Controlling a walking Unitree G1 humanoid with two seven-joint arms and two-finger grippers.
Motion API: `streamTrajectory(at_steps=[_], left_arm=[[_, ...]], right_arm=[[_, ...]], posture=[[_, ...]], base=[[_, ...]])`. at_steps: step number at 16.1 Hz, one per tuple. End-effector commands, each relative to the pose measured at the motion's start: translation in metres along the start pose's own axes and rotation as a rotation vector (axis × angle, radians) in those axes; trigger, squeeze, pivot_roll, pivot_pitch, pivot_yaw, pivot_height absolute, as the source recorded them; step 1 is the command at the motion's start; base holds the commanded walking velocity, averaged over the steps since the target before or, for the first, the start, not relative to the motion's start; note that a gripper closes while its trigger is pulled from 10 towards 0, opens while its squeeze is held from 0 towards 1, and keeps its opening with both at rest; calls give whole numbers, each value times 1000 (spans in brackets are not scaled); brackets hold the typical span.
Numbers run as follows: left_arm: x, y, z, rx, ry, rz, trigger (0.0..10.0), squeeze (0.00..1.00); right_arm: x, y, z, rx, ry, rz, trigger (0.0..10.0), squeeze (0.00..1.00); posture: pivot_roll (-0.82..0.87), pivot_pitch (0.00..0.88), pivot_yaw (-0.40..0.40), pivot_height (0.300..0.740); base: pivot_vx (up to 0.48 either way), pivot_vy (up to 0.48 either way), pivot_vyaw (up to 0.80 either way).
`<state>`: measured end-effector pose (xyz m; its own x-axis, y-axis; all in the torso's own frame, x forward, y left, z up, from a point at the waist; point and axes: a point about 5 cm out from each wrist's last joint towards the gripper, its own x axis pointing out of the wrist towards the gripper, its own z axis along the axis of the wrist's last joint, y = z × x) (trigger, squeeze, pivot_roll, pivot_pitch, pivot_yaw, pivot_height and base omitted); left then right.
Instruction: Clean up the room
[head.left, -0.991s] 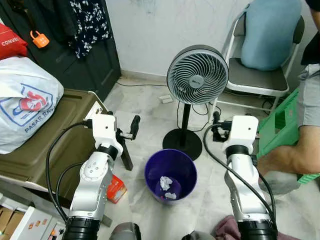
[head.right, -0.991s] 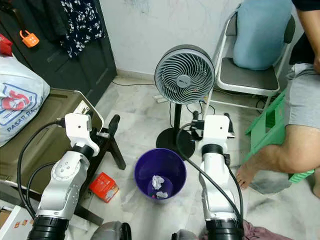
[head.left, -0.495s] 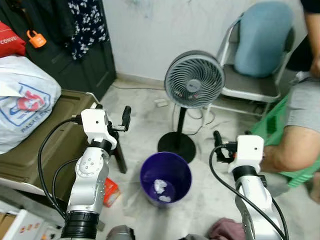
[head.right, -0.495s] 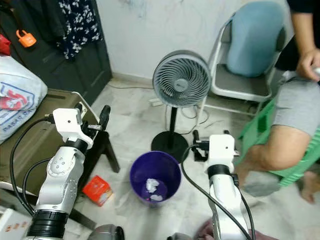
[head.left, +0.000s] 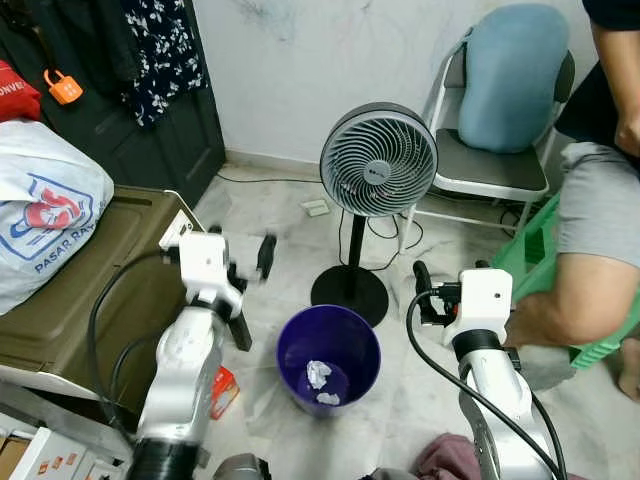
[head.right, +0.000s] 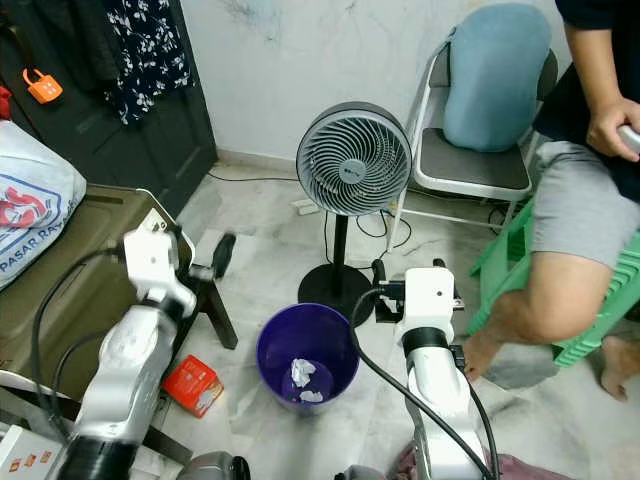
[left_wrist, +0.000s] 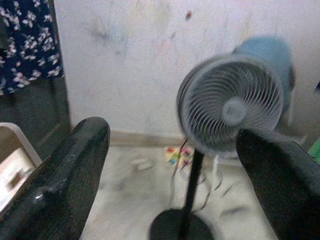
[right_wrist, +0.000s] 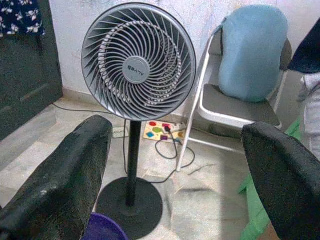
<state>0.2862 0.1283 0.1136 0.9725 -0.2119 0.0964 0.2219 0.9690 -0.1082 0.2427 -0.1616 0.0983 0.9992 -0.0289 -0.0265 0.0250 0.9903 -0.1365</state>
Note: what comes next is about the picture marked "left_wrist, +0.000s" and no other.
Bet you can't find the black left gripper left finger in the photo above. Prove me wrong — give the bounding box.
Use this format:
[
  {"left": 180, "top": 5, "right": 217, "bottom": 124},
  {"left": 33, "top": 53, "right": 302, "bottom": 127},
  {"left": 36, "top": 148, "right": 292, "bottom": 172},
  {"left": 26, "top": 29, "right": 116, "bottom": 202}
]
[{"left": 0, "top": 116, "right": 111, "bottom": 240}]

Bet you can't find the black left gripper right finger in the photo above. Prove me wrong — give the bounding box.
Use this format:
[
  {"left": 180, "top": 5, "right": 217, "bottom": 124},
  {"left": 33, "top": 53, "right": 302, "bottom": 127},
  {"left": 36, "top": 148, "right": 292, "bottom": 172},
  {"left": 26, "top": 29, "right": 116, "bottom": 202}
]
[{"left": 236, "top": 126, "right": 320, "bottom": 240}]

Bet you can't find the green item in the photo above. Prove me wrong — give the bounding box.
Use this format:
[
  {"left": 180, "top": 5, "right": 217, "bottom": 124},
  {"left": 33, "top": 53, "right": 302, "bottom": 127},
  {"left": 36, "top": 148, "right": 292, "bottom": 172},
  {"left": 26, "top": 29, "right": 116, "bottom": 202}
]
[{"left": 307, "top": 143, "right": 320, "bottom": 159}]

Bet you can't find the beige plastic box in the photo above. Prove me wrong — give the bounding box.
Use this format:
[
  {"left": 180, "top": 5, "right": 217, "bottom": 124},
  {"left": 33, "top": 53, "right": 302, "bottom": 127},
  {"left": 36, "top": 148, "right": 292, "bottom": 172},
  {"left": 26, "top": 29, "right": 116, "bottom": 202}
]
[{"left": 0, "top": 122, "right": 43, "bottom": 213}]

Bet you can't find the dark cabinet panel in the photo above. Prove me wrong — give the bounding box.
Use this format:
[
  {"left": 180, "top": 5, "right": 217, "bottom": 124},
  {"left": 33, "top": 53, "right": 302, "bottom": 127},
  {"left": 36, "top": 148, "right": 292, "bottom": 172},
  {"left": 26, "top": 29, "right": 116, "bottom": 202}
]
[{"left": 0, "top": 0, "right": 72, "bottom": 163}]

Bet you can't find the small colourful toy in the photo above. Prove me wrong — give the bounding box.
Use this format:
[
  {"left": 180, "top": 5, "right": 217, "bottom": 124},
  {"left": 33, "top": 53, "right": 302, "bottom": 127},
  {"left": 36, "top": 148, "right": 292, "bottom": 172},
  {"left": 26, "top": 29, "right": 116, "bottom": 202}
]
[{"left": 164, "top": 146, "right": 194, "bottom": 168}]

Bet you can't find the navy floral garment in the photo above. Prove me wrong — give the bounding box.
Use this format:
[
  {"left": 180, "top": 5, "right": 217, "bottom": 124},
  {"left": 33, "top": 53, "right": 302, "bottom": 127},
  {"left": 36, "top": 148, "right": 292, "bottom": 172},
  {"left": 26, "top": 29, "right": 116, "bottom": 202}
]
[{"left": 0, "top": 0, "right": 65, "bottom": 97}]

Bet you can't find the light blue plastic bin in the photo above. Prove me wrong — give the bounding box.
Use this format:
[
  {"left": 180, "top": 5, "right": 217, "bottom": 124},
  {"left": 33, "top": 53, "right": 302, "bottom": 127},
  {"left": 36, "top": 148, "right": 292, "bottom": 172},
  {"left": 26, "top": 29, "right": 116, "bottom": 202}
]
[{"left": 232, "top": 34, "right": 298, "bottom": 131}]

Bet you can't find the grey pedestal fan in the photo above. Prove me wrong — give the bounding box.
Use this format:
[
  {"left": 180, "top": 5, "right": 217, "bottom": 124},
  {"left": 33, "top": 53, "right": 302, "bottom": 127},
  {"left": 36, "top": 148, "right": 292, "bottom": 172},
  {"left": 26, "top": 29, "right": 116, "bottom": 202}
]
[{"left": 148, "top": 53, "right": 286, "bottom": 240}]

